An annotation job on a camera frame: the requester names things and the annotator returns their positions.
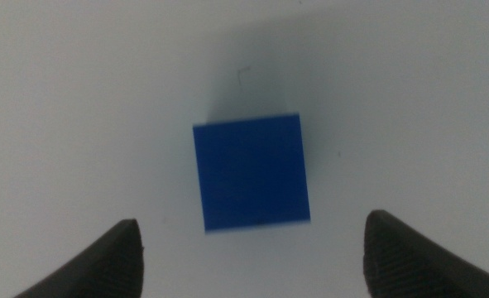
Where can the blue cube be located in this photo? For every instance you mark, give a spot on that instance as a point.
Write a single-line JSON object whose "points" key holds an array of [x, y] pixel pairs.
{"points": [[251, 171]]}

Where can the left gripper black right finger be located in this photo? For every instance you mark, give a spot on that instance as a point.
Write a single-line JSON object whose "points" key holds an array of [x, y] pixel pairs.
{"points": [[401, 260]]}

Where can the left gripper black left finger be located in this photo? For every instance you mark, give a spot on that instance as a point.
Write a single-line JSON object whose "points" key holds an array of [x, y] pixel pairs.
{"points": [[107, 265]]}

